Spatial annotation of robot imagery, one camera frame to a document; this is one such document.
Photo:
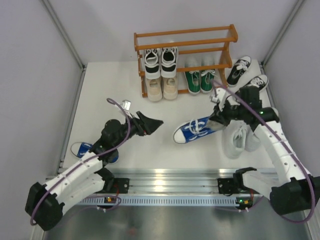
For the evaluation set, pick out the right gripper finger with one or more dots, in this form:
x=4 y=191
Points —
x=218 y=117
x=216 y=126

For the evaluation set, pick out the black canvas sneaker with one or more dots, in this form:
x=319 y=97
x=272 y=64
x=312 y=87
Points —
x=240 y=67
x=260 y=81

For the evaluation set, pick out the right aluminium frame post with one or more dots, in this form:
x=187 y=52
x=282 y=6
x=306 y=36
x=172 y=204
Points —
x=298 y=5

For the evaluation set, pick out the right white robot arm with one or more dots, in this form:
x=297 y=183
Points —
x=296 y=189

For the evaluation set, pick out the green sneaker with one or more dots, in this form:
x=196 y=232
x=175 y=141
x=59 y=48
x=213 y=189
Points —
x=193 y=76
x=207 y=75

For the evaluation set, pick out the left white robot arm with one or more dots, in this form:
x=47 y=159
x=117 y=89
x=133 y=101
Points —
x=48 y=202

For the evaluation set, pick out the white sneaker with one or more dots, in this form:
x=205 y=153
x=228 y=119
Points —
x=234 y=139
x=252 y=142

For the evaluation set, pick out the white sneaker left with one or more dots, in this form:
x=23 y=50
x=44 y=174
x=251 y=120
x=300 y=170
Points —
x=234 y=139

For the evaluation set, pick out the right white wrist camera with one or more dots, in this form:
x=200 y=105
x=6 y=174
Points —
x=217 y=95

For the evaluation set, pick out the white sneaker right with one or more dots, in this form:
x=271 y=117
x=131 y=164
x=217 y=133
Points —
x=252 y=142

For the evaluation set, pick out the blue sneaker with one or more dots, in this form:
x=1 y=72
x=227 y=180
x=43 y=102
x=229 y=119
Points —
x=78 y=149
x=193 y=130

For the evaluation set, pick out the aluminium frame post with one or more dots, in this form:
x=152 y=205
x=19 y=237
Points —
x=48 y=7
x=298 y=5

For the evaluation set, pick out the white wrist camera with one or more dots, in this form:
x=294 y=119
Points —
x=124 y=108
x=217 y=95

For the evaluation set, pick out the left aluminium frame post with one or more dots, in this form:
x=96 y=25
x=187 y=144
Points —
x=48 y=7

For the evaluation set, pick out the orange wooden shoe shelf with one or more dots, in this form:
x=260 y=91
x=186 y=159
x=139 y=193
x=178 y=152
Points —
x=219 y=41

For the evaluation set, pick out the aluminium rail base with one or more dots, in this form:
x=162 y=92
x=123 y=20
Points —
x=175 y=181

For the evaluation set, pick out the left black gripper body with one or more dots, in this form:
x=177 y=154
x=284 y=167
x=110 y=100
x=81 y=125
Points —
x=136 y=128

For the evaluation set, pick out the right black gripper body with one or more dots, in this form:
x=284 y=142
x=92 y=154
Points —
x=230 y=112

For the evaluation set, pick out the perforated cable duct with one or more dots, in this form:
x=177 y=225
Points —
x=185 y=201

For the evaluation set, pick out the beige sneaker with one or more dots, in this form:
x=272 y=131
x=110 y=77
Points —
x=170 y=88
x=154 y=89

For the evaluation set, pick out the black white-striped sneaker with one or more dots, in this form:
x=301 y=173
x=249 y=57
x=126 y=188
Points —
x=151 y=58
x=169 y=59

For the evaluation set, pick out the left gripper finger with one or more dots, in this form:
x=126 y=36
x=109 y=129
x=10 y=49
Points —
x=147 y=120
x=150 y=128

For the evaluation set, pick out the black canvas sneaker near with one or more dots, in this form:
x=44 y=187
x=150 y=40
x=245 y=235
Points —
x=260 y=81

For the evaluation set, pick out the black canvas sneaker far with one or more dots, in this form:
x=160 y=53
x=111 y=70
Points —
x=240 y=67

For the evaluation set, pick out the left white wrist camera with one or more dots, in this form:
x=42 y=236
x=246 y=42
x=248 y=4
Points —
x=124 y=108

